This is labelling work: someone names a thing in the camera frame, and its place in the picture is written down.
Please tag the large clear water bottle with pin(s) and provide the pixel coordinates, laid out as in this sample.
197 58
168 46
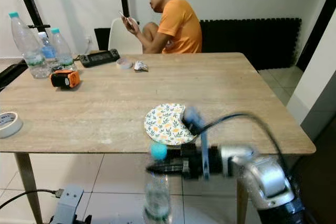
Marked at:
29 45

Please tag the white plastic chair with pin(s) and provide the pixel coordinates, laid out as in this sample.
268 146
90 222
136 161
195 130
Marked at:
119 40

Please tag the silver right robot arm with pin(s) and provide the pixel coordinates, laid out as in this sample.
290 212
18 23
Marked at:
268 182

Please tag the man in orange shirt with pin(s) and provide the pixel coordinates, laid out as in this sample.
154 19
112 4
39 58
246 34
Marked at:
181 27

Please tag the smartphone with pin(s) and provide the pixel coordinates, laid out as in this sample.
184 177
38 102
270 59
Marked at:
123 16

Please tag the orange and black device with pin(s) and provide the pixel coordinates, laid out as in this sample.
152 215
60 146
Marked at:
65 79

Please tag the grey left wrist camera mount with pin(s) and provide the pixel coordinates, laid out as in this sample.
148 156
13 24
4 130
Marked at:
68 203

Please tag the small black panel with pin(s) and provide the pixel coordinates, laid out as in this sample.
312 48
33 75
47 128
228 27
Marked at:
102 39

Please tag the large white tape roll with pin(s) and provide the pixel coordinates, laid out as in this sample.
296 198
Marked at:
13 132

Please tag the crumpled silver wrapper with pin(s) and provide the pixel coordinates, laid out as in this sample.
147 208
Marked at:
140 66

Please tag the small teal-capped water bottle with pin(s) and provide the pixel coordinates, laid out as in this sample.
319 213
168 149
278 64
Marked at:
63 51
157 198

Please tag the white wall socket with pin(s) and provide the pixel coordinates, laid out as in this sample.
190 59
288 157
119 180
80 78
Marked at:
88 41

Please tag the floral paper plate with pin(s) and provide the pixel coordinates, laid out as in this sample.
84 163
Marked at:
163 124

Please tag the light wooden dining table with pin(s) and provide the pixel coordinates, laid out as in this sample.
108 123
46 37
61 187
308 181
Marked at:
110 103

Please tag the black handheld controller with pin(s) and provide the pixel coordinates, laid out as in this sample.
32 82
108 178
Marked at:
100 58

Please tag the large black foam panel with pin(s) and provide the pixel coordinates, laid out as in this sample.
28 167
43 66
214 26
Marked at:
252 43

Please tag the small white tape roll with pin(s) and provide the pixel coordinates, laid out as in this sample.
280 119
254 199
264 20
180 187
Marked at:
124 66

